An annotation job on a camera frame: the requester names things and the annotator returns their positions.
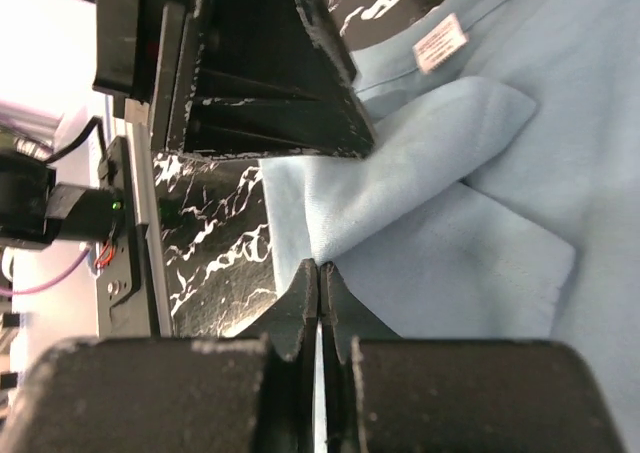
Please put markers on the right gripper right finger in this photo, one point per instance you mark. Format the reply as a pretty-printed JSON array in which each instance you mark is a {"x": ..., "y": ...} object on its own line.
[{"x": 389, "y": 394}]

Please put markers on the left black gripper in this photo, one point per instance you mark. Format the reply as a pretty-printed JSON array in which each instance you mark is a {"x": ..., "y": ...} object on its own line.
[{"x": 235, "y": 78}]

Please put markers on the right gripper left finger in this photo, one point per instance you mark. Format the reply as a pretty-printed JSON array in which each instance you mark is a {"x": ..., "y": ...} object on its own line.
[{"x": 249, "y": 393}]

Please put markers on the blue-grey t shirt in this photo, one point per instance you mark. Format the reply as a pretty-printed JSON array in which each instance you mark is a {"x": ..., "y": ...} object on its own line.
[{"x": 501, "y": 199}]

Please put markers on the black marbled table mat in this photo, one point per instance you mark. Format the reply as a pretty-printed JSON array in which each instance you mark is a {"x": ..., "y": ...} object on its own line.
[{"x": 214, "y": 226}]

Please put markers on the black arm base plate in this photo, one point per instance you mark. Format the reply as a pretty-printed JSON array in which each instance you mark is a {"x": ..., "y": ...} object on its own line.
[{"x": 126, "y": 302}]

